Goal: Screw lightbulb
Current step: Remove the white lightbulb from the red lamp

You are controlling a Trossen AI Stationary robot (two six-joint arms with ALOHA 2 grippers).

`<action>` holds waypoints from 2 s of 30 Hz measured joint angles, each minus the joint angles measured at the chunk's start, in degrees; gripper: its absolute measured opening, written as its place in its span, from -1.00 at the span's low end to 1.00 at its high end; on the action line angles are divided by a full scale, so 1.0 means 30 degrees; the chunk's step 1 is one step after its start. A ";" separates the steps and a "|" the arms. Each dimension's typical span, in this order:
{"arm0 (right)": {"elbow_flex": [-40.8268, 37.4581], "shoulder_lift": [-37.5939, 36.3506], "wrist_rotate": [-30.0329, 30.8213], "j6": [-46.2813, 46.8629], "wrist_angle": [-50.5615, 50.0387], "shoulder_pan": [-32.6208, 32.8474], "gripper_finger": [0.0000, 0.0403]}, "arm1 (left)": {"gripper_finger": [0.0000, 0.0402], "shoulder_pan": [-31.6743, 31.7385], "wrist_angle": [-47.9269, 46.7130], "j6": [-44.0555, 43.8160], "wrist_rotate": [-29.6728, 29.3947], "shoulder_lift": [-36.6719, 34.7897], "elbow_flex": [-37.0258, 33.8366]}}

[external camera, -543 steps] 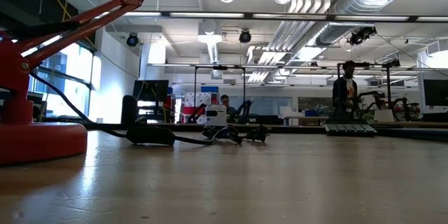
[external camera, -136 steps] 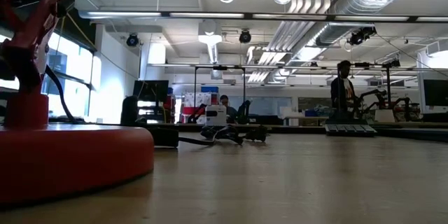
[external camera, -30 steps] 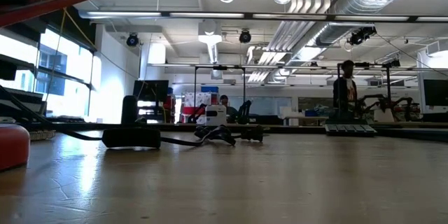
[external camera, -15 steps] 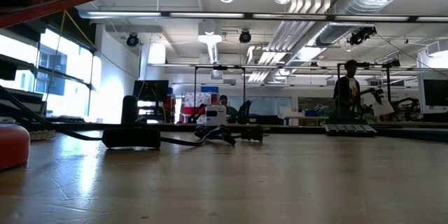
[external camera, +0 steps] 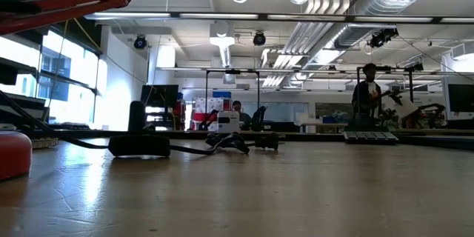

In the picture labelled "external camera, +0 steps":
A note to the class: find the white box device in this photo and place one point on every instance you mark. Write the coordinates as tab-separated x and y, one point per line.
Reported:
228	122

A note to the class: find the dark side desk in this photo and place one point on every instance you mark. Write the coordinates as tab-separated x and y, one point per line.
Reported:
18	107

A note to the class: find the black background rig frame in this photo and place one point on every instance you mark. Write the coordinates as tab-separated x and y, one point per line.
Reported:
231	70
410	92

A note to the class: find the long ceiling light bar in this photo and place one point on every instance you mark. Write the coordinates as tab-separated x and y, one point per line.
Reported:
222	16

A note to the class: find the black office chair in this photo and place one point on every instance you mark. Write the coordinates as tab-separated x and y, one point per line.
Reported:
137	116

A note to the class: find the keyboard on far table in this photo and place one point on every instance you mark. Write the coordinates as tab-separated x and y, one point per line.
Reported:
370	137

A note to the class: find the red desk lamp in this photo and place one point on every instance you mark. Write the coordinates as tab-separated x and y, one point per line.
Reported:
15	155

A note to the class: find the person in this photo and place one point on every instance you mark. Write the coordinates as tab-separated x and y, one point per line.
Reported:
238	109
366	96

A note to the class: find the black monitor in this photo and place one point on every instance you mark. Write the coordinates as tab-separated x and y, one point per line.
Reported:
461	100
159	96

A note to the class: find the black background robot arm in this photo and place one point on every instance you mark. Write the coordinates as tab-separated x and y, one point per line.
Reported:
259	115
207	118
426	109

